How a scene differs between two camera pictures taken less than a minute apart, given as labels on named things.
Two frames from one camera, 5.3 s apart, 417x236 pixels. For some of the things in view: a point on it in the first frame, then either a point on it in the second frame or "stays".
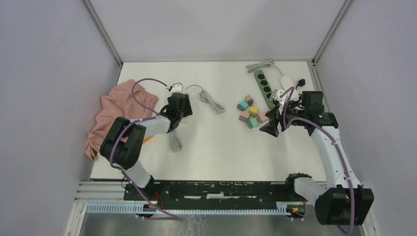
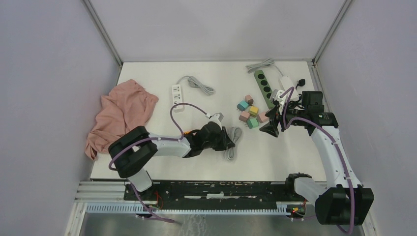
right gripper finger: (271, 127) stays
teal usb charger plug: (242, 105) stays
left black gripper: (188, 110) -> (225, 142)
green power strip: (264, 88) stays
